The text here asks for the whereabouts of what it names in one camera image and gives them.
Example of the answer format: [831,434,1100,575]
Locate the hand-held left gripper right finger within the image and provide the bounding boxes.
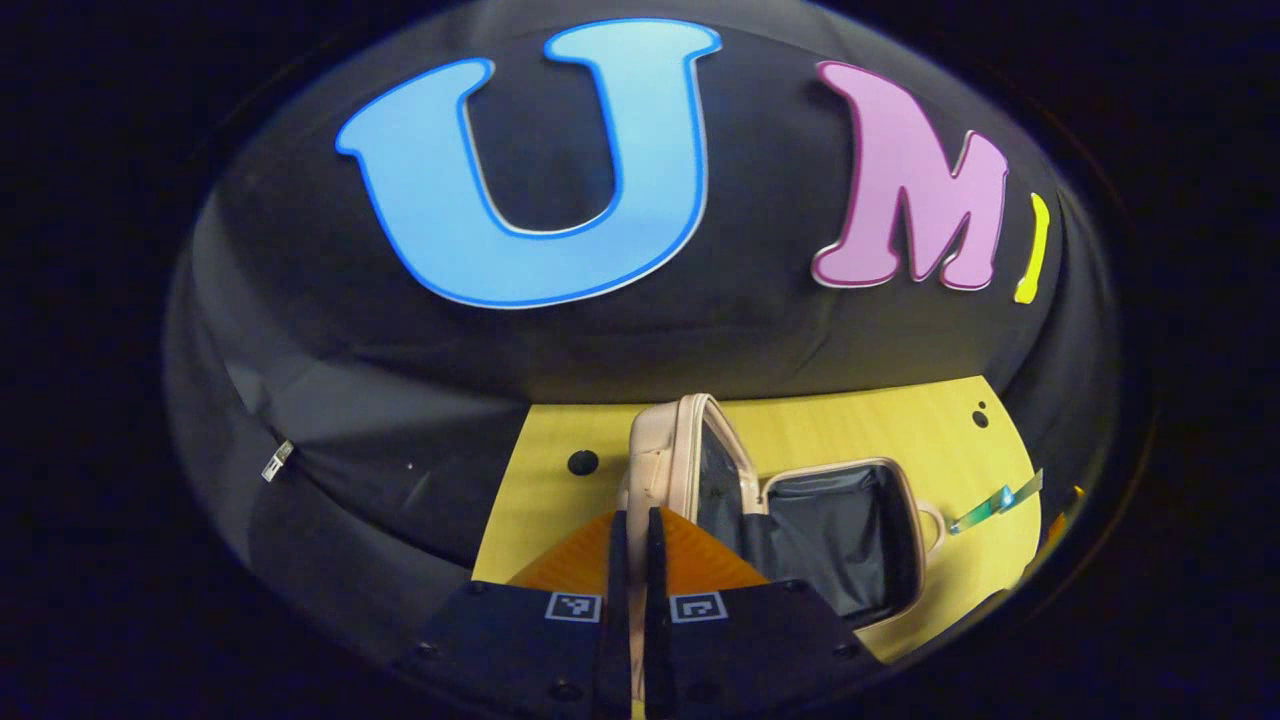
[643,506,883,720]

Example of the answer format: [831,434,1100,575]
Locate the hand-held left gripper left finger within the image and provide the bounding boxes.
[395,508,634,720]

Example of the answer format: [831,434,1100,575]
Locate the black backdrop cloth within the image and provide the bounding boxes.
[165,0,1121,651]

